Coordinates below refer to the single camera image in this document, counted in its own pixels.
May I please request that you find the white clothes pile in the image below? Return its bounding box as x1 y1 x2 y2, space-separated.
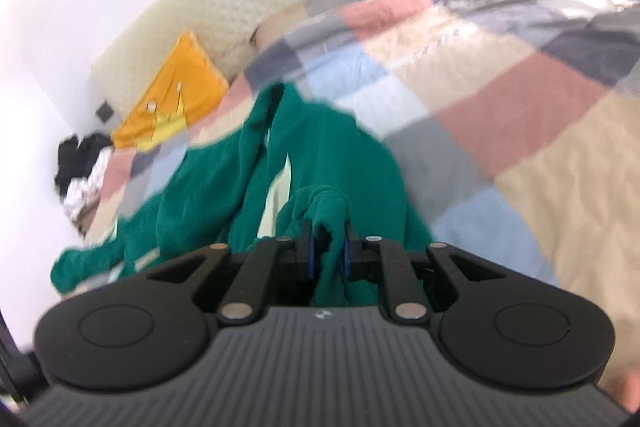
62 149 108 220

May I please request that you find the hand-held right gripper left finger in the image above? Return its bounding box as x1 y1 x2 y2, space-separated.
145 219 317 324

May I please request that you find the black clothes pile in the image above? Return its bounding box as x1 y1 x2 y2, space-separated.
54 133 113 200

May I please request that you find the yellow crown pillow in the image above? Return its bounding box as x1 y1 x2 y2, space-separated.
111 32 230 152

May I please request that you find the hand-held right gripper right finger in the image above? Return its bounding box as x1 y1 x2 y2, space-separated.
341 223 507 324

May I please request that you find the patchwork checked blanket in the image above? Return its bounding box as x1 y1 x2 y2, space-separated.
82 0 640 398

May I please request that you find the green sweatshirt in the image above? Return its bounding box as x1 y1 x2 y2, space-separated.
50 82 436 308

